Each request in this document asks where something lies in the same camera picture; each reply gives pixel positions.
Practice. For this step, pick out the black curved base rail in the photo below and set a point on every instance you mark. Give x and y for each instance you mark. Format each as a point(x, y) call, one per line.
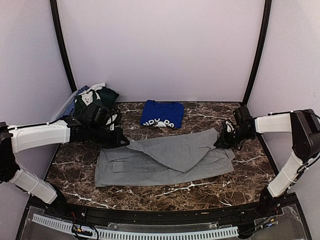
point(240, 214)

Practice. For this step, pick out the right black frame post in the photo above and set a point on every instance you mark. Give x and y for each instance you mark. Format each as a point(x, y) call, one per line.
point(258, 52)

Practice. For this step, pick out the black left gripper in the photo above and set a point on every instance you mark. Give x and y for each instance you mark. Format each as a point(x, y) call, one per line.
point(116, 142)

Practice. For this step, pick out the blue patterned garment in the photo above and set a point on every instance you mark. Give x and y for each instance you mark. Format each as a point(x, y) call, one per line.
point(69, 109)

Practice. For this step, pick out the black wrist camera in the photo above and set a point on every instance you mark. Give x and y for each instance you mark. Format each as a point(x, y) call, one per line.
point(243, 120)
point(99, 116)

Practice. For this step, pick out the grey plastic laundry basket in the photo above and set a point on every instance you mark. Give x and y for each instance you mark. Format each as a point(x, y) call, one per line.
point(58, 114)

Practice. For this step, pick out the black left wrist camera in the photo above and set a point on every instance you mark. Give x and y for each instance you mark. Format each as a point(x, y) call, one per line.
point(99, 116)

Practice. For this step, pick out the blue printed t-shirt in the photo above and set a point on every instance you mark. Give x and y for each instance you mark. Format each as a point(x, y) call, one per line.
point(162, 114)

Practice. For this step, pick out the grey button shirt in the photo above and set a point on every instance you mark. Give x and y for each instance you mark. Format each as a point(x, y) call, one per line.
point(161, 161)

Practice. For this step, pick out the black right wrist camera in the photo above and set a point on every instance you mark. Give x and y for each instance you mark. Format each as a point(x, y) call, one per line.
point(243, 120)

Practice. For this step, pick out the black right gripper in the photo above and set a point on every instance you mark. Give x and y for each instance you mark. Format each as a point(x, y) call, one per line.
point(223, 139)

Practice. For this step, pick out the black frame post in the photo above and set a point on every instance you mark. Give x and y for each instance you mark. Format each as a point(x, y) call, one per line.
point(258, 52)
point(61, 44)

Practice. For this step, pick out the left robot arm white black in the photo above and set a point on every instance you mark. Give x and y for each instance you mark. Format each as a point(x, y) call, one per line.
point(15, 139)

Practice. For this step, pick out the left black frame post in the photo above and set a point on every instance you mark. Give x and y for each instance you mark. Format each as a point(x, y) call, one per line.
point(61, 44)

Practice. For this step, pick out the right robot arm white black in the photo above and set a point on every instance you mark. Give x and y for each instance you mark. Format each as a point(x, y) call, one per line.
point(297, 132)

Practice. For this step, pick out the dark green white garment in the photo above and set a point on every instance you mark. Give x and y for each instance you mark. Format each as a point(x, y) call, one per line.
point(83, 100)

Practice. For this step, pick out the dark garment under pile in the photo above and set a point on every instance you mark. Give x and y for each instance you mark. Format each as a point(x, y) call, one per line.
point(107, 96)

